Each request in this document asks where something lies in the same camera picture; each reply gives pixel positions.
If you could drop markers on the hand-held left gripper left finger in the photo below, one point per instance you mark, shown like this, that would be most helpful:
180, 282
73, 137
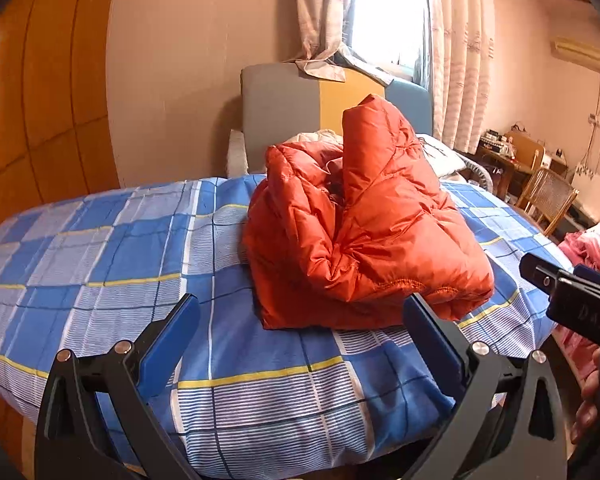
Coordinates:
172, 332

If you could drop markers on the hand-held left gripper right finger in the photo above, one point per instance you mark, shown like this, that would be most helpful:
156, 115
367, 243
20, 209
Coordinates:
430, 335

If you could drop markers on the orange quilted down jacket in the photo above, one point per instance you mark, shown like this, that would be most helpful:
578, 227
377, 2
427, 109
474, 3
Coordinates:
370, 240

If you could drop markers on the person's right hand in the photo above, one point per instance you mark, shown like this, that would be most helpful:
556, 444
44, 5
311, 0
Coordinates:
592, 395

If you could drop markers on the pink ruffled bedding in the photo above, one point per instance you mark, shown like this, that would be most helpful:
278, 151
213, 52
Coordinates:
595, 250

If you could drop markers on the wicker chair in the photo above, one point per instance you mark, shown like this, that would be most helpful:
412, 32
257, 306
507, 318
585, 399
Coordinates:
550, 195

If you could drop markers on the bed with blue plaid sheet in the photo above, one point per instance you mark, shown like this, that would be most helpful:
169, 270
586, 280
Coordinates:
105, 260

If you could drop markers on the dark wooden desk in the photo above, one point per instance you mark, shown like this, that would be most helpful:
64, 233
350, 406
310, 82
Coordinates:
500, 170

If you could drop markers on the grey ribbed cushion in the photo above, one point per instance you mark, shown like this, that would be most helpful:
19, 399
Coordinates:
475, 172

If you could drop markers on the light wooden chair back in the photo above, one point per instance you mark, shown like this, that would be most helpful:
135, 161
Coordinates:
525, 147

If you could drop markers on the white printed pillow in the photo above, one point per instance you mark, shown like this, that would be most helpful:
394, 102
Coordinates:
440, 155

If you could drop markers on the grey fuzzy cushion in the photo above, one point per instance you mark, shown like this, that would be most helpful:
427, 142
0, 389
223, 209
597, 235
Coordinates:
236, 155

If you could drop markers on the beige quilted jacket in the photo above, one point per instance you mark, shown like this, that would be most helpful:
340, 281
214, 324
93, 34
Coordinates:
315, 136

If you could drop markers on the beige patterned curtain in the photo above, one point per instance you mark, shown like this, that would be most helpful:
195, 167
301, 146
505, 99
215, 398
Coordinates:
460, 50
325, 10

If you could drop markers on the grey yellow blue headboard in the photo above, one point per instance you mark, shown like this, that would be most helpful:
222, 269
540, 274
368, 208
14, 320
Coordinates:
280, 110

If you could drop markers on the wooden wardrobe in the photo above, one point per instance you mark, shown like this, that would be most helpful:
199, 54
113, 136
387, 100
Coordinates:
40, 100

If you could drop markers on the bright window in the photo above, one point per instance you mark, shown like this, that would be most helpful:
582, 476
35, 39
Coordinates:
385, 10

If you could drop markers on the wall air conditioner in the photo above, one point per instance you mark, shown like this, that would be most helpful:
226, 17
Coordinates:
577, 51

